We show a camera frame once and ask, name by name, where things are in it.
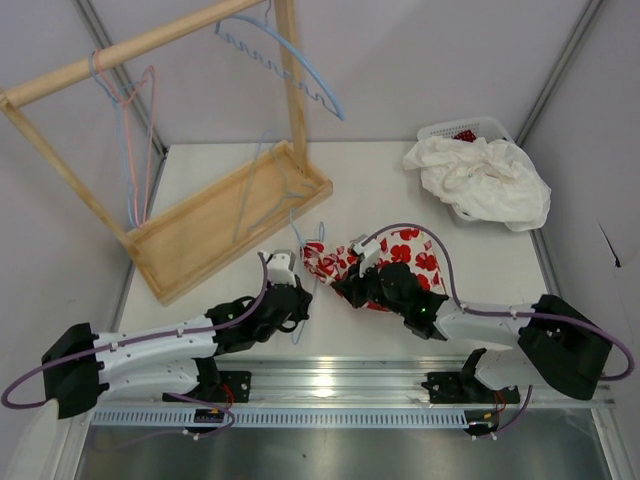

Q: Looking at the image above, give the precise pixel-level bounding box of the red poppy print skirt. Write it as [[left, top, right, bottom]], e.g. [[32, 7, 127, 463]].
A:
[[301, 228, 446, 312]]

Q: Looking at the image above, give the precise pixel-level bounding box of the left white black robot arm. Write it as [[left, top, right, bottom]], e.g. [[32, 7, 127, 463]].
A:
[[42, 283, 313, 419]]

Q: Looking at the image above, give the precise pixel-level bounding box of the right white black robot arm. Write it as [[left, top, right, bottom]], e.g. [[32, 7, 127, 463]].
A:
[[332, 263, 613, 400]]

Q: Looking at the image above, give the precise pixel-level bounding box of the thick blue plastic hanger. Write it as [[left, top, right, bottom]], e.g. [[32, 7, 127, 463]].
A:
[[214, 14, 346, 121]]

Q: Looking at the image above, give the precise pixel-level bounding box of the wooden clothes rack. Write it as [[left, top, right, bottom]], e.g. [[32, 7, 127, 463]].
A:
[[1, 1, 333, 305]]

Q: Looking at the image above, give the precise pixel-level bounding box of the white crumpled cloth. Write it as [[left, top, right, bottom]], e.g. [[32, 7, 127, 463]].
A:
[[402, 136, 551, 232]]

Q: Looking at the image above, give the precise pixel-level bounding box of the red dotted garment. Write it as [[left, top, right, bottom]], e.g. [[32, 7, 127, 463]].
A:
[[453, 130, 477, 143]]

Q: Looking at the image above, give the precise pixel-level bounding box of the white laundry basket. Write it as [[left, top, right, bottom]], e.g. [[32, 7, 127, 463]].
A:
[[402, 120, 522, 224]]

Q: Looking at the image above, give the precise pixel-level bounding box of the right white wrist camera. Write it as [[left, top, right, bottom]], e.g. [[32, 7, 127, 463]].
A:
[[350, 235, 381, 278]]

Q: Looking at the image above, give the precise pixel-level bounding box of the aluminium mounting rail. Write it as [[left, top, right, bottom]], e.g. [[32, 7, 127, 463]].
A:
[[69, 354, 616, 409]]

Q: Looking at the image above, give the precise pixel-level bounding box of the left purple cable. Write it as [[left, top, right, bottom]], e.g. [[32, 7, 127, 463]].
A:
[[0, 252, 274, 444]]

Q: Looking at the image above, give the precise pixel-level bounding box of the white slotted cable duct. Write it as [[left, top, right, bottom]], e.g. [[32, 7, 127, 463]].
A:
[[91, 406, 494, 429]]

